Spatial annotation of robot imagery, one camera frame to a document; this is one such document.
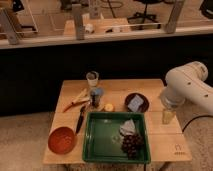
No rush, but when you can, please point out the dark purple grape bunch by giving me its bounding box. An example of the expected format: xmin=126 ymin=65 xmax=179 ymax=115
xmin=121 ymin=134 xmax=144 ymax=159

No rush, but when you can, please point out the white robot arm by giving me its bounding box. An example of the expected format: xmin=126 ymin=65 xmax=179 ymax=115
xmin=160 ymin=61 xmax=213 ymax=124

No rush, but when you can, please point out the red bowl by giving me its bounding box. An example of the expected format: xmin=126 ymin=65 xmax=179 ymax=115
xmin=48 ymin=127 xmax=76 ymax=155

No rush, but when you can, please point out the dark brown plate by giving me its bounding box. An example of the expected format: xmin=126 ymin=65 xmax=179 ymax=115
xmin=124 ymin=93 xmax=149 ymax=113

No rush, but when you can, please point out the yellow lemon half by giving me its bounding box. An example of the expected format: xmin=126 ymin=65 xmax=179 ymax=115
xmin=104 ymin=103 xmax=115 ymax=112

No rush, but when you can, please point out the green plastic tray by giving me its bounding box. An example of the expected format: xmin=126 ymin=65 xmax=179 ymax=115
xmin=82 ymin=112 xmax=151 ymax=164

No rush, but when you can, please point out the blue capped dark bottle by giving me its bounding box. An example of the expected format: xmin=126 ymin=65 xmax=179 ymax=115
xmin=90 ymin=88 xmax=103 ymax=108

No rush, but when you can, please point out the black office chair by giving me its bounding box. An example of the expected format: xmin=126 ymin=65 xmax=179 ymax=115
xmin=127 ymin=0 xmax=163 ymax=23

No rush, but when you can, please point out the wooden side table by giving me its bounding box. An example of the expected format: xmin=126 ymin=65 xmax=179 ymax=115
xmin=64 ymin=18 xmax=131 ymax=36

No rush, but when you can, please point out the black cable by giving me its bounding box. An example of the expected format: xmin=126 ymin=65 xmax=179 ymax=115
xmin=181 ymin=115 xmax=213 ymax=133

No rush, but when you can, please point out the black handled knife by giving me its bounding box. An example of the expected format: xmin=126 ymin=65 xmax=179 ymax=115
xmin=75 ymin=106 xmax=86 ymax=134

